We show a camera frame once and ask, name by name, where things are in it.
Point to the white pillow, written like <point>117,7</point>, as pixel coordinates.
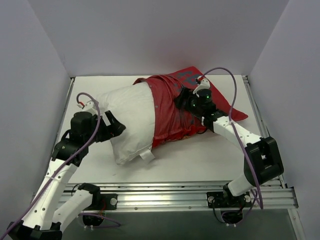
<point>133,106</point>

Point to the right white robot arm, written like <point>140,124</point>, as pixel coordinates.
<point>262,159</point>

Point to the aluminium mounting rail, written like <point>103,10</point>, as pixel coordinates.
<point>182,196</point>

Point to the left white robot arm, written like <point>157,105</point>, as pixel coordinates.
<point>44,219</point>

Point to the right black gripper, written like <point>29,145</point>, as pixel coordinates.
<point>182,97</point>

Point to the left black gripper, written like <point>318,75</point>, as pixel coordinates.
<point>111,123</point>

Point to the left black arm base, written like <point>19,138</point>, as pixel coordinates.
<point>103,201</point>

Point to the red printed pillowcase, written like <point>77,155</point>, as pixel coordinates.
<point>178,111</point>

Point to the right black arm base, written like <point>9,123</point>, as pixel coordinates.
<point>218,200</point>

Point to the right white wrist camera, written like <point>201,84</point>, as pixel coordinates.
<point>204,83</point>

